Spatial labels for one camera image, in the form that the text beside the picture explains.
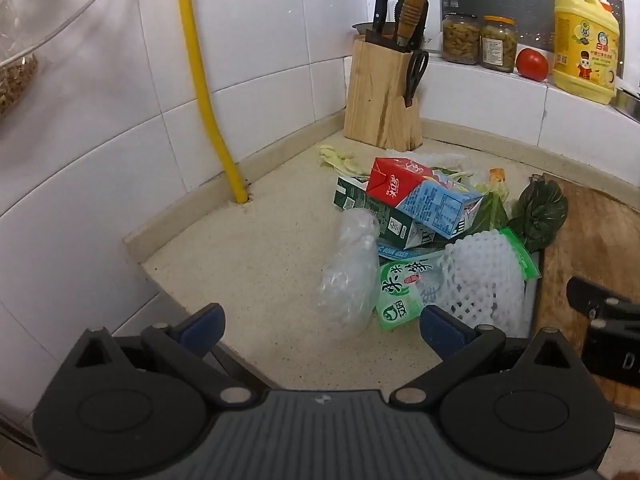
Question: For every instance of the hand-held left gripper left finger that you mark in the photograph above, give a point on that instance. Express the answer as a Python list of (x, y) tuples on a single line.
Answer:
[(202, 327)]

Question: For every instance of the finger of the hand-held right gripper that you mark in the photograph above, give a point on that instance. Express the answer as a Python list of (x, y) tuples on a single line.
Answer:
[(582, 292)]

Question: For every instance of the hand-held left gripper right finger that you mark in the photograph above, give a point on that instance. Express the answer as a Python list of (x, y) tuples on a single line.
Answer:
[(442, 330)]

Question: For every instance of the green snack wrapper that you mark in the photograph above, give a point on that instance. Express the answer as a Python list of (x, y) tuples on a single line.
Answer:
[(400, 295)]

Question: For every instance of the white foam fruit net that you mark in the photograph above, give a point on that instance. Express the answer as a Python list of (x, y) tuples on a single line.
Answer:
[(480, 280)]

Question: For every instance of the light blue packet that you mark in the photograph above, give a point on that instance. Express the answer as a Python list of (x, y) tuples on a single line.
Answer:
[(395, 251)]

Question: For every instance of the dark green leafy vegetable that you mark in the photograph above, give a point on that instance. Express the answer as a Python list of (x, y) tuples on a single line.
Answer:
[(540, 210)]

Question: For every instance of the clear plastic bag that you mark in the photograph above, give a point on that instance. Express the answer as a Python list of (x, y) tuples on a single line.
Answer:
[(350, 280)]

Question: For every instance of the blue drink carton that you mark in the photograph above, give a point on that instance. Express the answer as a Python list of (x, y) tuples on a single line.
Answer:
[(440, 210)]

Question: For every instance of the green drink carton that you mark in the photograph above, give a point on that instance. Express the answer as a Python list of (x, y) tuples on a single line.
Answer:
[(385, 220)]

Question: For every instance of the orange peel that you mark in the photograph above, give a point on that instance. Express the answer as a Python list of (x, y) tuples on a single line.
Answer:
[(496, 175)]

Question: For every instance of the red drink carton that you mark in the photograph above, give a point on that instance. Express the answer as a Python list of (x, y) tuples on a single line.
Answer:
[(392, 180)]

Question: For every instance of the pale cabbage leaf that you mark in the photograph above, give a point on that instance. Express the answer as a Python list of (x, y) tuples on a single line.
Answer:
[(340, 160)]

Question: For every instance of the wooden cutting board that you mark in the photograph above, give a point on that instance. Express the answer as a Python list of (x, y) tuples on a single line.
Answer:
[(575, 240)]

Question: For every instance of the steel container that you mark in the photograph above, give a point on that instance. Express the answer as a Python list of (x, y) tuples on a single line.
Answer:
[(631, 105)]

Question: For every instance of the red tomato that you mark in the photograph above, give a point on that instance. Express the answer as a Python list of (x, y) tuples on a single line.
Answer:
[(531, 63)]

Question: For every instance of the wooden knife block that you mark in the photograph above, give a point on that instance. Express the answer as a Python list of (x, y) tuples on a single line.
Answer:
[(372, 100)]

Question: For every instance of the yellow detergent bottle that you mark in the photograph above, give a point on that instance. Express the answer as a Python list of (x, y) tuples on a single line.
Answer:
[(582, 45)]

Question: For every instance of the yellow pipe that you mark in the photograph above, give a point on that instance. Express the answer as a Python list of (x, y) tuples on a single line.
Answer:
[(200, 70)]

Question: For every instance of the yellow lidded pickle jar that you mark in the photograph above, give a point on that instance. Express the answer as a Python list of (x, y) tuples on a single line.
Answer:
[(497, 47)]

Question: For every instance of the black kitchen scissors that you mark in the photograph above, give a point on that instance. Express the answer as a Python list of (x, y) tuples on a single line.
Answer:
[(417, 67)]

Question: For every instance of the large glass pickle jar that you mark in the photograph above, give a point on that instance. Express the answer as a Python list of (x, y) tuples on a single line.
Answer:
[(460, 40)]

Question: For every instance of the clear bag of pasta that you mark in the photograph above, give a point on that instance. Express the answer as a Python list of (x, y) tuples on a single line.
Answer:
[(15, 85)]

